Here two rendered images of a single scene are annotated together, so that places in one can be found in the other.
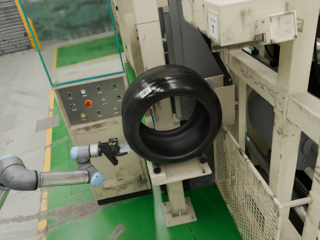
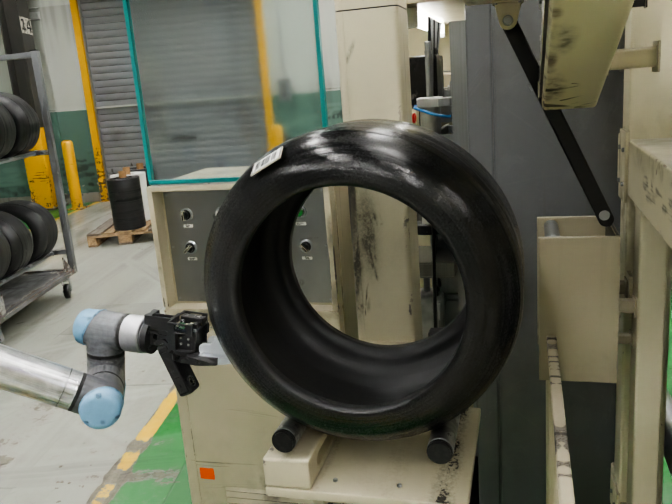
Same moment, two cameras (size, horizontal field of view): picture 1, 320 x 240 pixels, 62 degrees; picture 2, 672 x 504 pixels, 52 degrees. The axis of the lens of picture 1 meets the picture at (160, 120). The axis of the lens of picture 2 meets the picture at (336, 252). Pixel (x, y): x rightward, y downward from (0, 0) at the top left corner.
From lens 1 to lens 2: 0.63 m
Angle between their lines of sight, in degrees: 25
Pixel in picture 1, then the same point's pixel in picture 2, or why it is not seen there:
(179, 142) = (403, 389)
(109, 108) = not seen: hidden behind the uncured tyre
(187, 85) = (393, 160)
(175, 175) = (346, 483)
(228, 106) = (595, 312)
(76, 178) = (37, 378)
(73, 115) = (187, 275)
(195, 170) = (419, 487)
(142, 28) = (347, 23)
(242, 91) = (651, 266)
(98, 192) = not seen: outside the picture
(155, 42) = (379, 68)
